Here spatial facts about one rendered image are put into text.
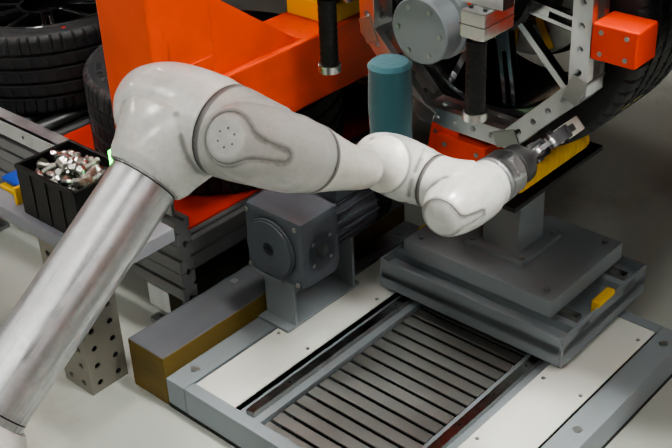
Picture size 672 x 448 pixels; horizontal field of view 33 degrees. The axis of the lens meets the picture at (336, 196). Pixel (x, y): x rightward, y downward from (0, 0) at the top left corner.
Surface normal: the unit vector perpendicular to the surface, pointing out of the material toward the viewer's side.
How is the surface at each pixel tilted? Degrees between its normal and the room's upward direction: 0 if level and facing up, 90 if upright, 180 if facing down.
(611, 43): 90
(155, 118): 44
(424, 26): 90
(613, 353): 0
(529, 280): 0
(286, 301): 90
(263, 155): 89
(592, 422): 0
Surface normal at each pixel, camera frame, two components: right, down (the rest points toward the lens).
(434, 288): -0.66, 0.40
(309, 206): -0.04, -0.86
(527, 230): 0.75, 0.31
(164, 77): -0.26, -0.70
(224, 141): -0.44, -0.06
